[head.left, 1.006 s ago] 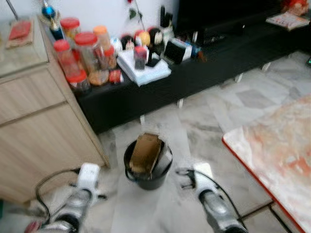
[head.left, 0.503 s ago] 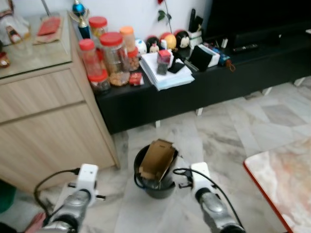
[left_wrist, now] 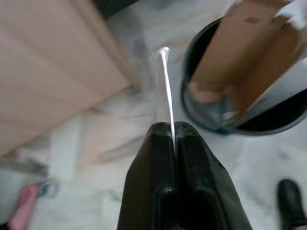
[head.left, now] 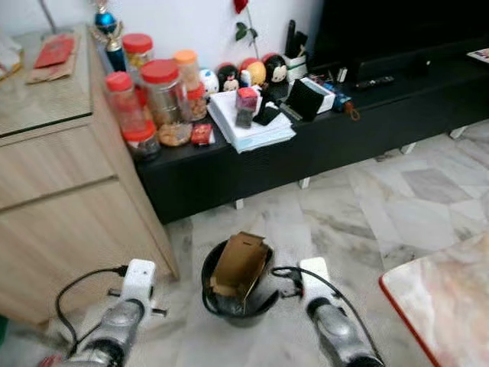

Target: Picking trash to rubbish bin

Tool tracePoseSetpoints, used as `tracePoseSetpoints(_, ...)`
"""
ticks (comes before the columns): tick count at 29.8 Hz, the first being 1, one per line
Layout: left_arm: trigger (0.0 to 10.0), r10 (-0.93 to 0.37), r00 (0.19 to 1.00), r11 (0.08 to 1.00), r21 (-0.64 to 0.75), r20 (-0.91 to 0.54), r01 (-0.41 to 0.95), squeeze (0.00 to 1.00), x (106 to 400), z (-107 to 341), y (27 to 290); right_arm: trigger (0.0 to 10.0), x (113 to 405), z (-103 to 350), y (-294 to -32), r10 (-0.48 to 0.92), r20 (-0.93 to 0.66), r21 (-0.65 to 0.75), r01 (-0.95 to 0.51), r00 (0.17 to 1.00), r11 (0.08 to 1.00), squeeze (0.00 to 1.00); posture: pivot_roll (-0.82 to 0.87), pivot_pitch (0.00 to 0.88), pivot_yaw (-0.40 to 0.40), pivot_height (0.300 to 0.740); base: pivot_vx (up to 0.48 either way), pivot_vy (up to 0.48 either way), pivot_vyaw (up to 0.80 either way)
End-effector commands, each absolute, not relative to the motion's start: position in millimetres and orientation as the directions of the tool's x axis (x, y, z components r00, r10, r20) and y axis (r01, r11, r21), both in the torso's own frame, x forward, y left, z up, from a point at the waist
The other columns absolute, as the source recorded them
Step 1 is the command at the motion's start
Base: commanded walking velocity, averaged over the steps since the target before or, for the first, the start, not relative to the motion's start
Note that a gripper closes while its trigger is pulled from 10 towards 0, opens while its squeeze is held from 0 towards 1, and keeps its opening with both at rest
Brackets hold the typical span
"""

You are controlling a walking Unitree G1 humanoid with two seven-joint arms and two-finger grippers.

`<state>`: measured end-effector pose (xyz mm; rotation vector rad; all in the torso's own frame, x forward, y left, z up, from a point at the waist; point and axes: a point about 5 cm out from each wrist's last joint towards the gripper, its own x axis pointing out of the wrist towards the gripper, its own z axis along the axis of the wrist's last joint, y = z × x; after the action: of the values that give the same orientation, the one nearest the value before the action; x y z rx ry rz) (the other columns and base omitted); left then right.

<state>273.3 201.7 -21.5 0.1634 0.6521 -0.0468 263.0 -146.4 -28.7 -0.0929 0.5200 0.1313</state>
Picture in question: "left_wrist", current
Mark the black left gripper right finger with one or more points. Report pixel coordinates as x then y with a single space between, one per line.
204 182

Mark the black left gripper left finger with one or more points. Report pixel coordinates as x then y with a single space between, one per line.
148 179

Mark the round black rubbish bin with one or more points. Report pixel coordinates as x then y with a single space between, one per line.
263 125

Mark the pink slipper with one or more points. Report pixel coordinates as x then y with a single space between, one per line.
24 206

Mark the brown cardboard carton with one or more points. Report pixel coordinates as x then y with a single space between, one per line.
239 60

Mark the light wooden cabinet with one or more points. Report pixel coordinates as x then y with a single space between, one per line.
48 72

